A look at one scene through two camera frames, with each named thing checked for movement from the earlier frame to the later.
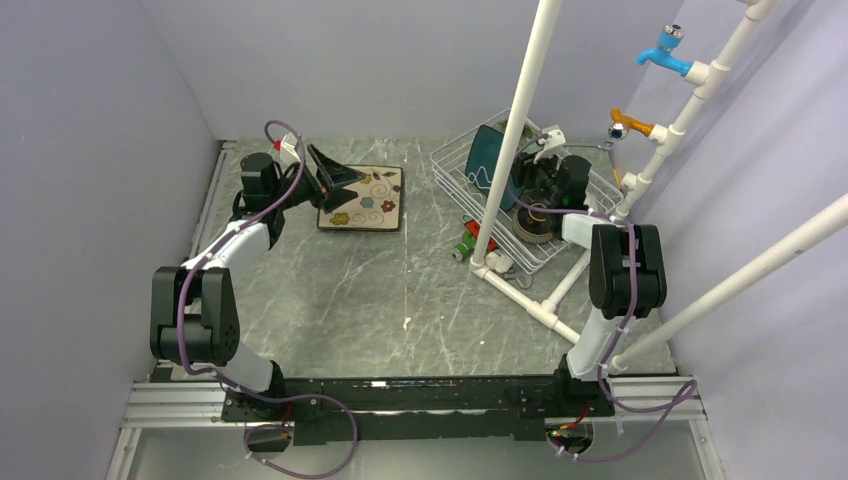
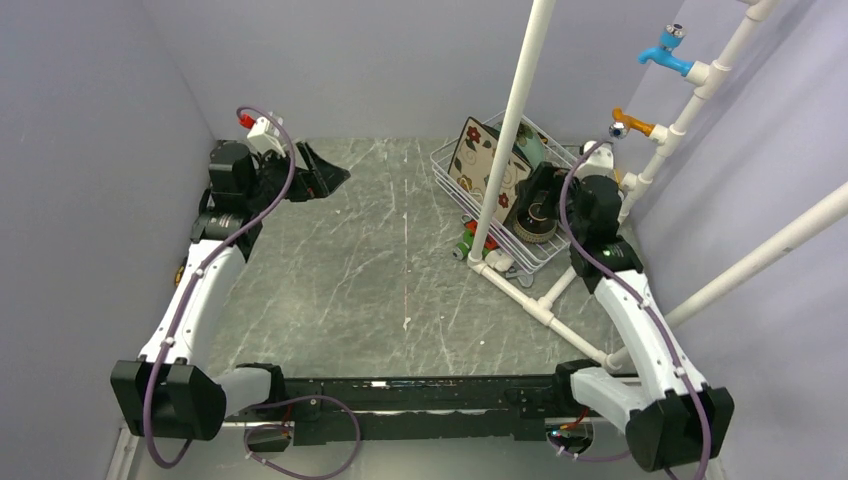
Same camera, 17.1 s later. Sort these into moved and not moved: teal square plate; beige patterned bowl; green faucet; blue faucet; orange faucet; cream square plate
Moved: teal square plate; cream square plate
Not moved: blue faucet; beige patterned bowl; orange faucet; green faucet
